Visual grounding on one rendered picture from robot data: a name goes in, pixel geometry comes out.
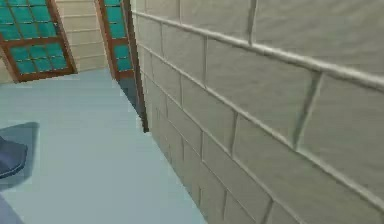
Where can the brown framed teal window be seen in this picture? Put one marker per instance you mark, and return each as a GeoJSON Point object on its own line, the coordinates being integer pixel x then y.
{"type": "Point", "coordinates": [117, 36]}
{"type": "Point", "coordinates": [31, 36]}

